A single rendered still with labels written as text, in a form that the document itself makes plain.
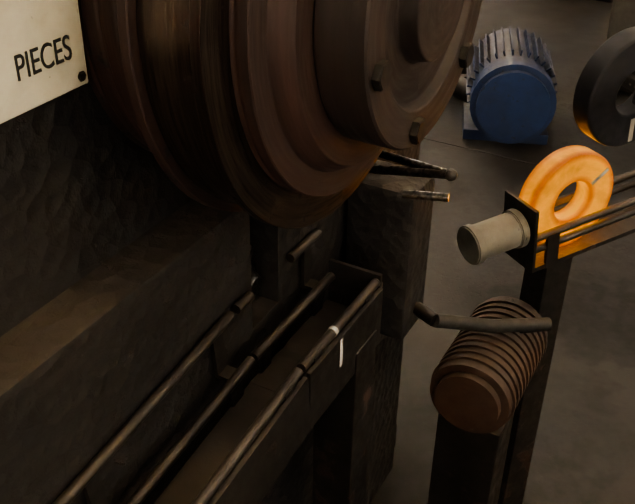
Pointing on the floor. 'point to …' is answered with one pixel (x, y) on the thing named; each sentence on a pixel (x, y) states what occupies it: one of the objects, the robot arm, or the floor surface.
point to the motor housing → (480, 404)
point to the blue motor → (510, 89)
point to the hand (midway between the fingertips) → (631, 75)
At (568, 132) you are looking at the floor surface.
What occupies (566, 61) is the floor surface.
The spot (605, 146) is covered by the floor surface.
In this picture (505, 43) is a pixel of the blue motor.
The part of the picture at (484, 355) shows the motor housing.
